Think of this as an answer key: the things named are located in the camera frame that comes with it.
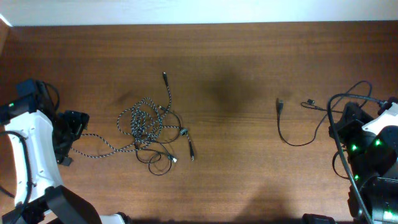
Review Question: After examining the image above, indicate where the short black usb cable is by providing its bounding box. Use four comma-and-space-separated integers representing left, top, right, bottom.
275, 80, 373, 147

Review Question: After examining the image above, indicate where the thin black cable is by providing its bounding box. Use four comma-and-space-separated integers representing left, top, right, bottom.
134, 105, 184, 176

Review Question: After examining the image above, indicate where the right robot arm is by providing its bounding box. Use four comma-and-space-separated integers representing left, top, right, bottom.
335, 103, 397, 223

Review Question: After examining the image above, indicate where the black white braided cable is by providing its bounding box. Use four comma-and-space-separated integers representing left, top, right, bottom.
70, 72, 196, 162

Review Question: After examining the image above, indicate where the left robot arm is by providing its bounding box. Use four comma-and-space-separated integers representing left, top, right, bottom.
1, 79, 130, 223

